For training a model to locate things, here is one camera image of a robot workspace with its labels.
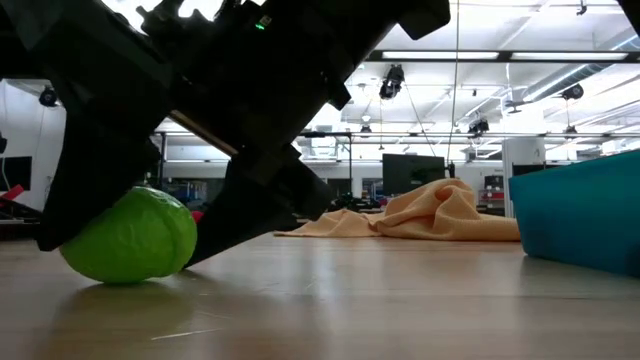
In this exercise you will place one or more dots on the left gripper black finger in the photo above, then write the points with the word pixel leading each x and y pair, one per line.
pixel 250 215
pixel 95 175

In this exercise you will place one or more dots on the light green toy cabbage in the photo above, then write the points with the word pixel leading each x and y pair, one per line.
pixel 135 245

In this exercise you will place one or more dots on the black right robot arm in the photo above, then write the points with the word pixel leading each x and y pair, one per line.
pixel 632 12

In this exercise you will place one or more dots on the teal tupperware container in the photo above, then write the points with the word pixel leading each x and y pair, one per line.
pixel 580 215

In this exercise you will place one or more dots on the red angled object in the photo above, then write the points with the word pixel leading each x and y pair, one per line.
pixel 12 192

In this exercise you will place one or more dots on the black ceiling spotlight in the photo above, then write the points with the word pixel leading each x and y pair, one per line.
pixel 478 126
pixel 572 91
pixel 48 96
pixel 392 82

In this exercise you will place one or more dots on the large black monitor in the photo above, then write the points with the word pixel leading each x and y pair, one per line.
pixel 412 172

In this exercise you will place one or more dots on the orange-yellow towel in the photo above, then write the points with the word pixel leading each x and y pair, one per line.
pixel 440 215

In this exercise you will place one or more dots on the white pillar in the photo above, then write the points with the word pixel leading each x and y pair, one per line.
pixel 520 175

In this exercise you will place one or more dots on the small dark wall monitor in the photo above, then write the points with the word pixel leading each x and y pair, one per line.
pixel 15 172

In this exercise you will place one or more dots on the black aluminium table frame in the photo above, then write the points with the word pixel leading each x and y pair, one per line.
pixel 505 55

